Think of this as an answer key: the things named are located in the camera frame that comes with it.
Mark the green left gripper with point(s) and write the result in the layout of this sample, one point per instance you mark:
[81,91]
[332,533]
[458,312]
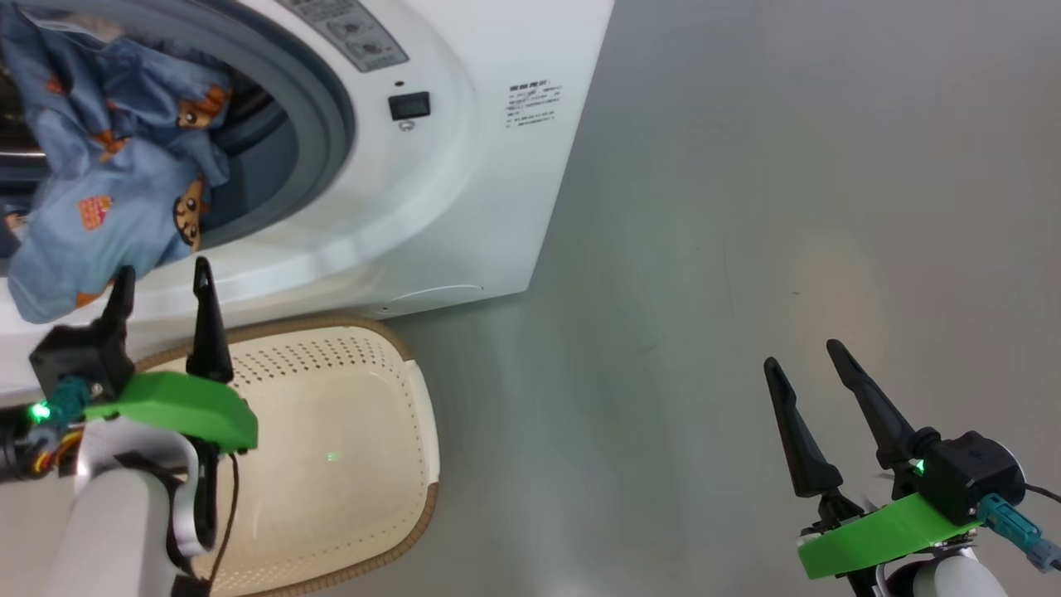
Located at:
[182,406]

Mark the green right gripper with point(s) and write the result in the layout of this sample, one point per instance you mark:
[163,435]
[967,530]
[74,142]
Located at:
[879,535]

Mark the blue bear print garment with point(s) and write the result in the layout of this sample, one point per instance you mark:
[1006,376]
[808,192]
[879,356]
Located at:
[108,149]

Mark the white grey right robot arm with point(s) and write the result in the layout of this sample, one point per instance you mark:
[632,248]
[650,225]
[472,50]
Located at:
[945,580]

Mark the cream laundry basket brown rim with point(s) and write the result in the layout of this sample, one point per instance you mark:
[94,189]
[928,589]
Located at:
[331,464]

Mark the grey rubber door seal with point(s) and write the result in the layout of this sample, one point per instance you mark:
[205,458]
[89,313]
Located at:
[319,116]

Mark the black door latch socket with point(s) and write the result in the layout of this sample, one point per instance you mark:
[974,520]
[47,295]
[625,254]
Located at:
[409,106]

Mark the white front-load washing machine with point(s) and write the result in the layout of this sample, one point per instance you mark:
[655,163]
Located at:
[481,207]

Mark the round white filter cover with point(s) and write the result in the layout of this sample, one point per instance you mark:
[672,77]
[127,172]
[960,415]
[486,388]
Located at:
[435,297]

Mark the grey warning sticker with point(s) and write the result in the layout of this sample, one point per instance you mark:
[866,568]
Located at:
[348,33]

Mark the small printed text label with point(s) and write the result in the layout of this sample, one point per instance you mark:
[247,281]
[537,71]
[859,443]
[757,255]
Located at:
[535,104]

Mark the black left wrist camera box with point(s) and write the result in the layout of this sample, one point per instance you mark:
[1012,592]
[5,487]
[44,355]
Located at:
[79,361]

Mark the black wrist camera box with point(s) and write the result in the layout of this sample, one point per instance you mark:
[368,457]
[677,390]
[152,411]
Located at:
[970,477]
[79,361]

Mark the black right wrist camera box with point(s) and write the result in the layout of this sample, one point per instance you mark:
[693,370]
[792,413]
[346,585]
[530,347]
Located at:
[970,477]

